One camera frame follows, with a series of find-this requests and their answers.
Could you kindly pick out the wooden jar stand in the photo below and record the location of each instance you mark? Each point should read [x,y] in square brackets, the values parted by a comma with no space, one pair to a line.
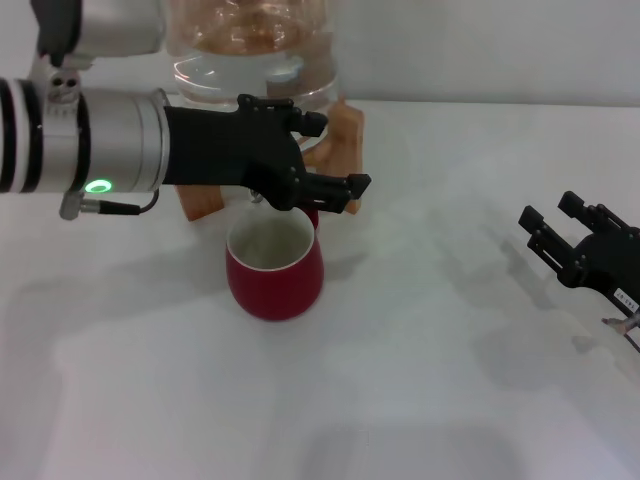
[345,145]

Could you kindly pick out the red ceramic cup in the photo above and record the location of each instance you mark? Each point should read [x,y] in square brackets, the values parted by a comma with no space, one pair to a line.
[275,295]

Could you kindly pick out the clear glass water jar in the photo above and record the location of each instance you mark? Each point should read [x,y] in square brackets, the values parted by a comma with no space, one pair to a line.
[225,65]

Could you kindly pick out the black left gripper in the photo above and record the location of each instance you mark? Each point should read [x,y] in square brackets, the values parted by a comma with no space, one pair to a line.
[225,150]

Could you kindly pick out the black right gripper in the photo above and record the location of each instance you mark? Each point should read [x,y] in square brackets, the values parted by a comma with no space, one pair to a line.
[610,260]

